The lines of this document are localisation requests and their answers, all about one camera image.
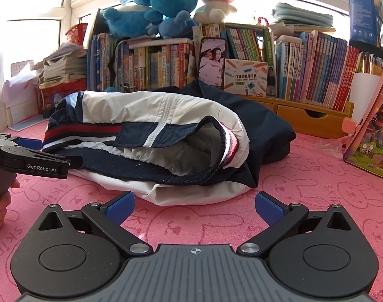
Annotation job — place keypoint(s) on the small red plastic basket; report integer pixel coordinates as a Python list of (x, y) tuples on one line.
[(76, 34)]

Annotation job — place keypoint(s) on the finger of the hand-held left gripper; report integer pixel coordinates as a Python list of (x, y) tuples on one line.
[(37, 163), (32, 144)]

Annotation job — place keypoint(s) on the clear plastic bag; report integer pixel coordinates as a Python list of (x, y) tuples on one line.
[(331, 148)]

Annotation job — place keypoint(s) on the blue product box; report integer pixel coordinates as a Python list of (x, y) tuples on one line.
[(363, 15)]

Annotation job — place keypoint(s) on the stack of papers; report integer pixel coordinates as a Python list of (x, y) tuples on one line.
[(64, 66)]

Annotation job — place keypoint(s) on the navy white jacket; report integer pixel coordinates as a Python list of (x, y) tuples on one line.
[(147, 110)]

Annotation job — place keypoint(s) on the pink colourful toy box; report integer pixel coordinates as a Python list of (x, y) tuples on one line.
[(374, 138)]

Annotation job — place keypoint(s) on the small blue rabbit plush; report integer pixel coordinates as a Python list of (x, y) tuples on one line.
[(175, 26)]

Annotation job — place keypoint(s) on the grey flat board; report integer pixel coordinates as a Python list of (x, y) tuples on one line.
[(90, 28)]

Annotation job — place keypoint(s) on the white box with pencil print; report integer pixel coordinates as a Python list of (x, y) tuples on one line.
[(245, 78)]

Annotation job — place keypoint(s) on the wooden desk organizer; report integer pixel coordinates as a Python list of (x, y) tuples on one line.
[(292, 116)]

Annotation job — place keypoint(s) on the row of blue red books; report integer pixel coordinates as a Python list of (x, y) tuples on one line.
[(320, 69)]

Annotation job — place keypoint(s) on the pink printed table cover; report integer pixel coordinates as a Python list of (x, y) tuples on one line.
[(304, 170)]

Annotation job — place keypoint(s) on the large red plastic crate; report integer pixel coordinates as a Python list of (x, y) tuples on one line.
[(65, 96)]

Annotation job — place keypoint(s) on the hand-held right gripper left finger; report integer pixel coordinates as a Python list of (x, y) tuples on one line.
[(120, 209)]

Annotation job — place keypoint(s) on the light blue notebook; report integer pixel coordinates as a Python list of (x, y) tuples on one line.
[(28, 124)]

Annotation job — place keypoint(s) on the row of green white books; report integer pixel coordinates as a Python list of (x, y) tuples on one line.
[(241, 44)]

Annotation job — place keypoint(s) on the stack of light blue folders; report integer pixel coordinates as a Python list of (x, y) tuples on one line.
[(301, 17)]

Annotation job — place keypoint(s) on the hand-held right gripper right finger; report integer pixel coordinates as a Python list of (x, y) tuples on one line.
[(267, 207)]

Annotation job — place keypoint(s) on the smartphone with photo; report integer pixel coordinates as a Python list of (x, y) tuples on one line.
[(212, 63)]

